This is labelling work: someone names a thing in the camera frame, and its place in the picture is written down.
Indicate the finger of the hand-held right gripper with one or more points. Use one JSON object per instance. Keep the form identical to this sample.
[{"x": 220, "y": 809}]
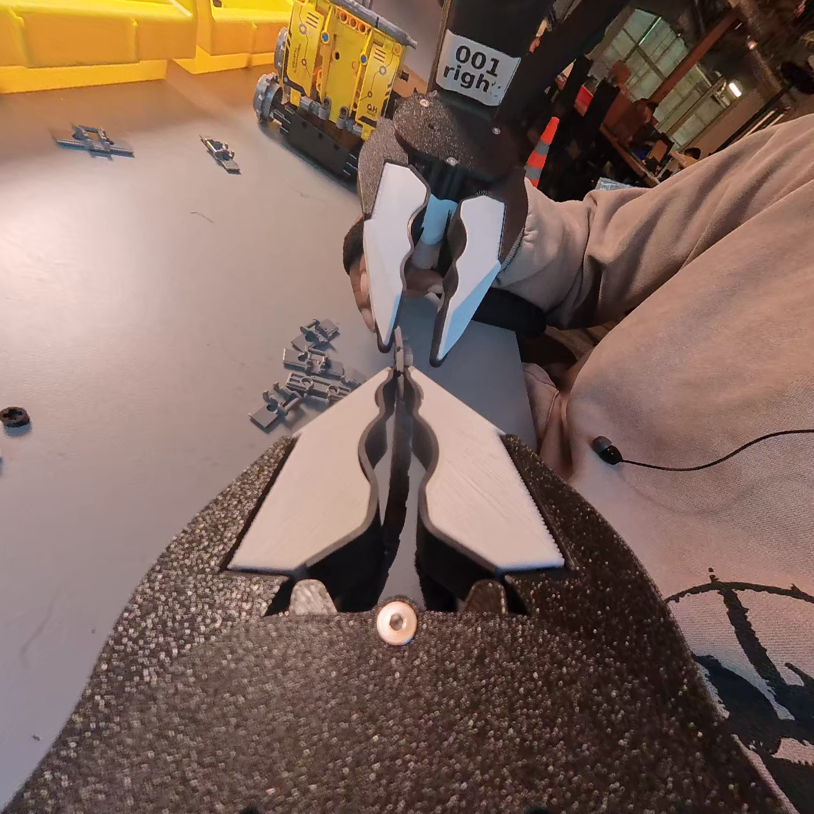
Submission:
[
  {"x": 385, "y": 254},
  {"x": 480, "y": 248}
]

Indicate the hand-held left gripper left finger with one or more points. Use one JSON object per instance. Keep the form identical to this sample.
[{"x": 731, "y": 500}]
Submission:
[{"x": 311, "y": 496}]

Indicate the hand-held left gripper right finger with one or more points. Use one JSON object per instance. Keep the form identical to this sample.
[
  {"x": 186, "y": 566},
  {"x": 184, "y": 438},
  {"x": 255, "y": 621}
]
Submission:
[{"x": 489, "y": 502}]

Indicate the person's right forearm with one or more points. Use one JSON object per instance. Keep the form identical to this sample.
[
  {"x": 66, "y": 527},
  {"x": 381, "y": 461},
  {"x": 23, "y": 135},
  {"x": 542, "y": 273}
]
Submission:
[{"x": 636, "y": 235}]

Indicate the grey toy track link pair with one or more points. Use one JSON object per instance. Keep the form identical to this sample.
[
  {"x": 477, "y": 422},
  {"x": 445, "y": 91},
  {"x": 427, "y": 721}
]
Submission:
[{"x": 95, "y": 141}]

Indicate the grey desk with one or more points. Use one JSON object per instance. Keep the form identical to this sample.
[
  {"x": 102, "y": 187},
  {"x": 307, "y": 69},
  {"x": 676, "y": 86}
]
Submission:
[{"x": 159, "y": 254}]

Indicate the person's right hand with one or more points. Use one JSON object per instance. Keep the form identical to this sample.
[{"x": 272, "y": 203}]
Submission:
[{"x": 357, "y": 273}]

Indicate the orange traffic cone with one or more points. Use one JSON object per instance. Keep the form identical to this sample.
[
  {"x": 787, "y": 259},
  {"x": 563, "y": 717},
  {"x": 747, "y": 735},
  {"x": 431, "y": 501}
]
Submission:
[{"x": 540, "y": 152}]

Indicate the yellow toy robot vehicle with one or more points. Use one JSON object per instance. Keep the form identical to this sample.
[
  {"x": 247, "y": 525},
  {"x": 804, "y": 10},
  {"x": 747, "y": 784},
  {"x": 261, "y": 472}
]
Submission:
[{"x": 337, "y": 57}]

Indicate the beige printed hoodie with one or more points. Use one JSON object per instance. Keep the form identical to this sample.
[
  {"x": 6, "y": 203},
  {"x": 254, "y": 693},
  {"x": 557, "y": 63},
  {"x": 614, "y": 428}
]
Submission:
[{"x": 668, "y": 509}]

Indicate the small black toy bushing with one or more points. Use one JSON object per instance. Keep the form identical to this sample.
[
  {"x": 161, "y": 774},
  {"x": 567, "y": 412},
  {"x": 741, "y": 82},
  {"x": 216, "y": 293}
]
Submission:
[{"x": 14, "y": 416}]

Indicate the yellow divided parts bin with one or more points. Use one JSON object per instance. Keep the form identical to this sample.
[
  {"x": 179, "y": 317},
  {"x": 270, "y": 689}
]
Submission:
[{"x": 63, "y": 44}]

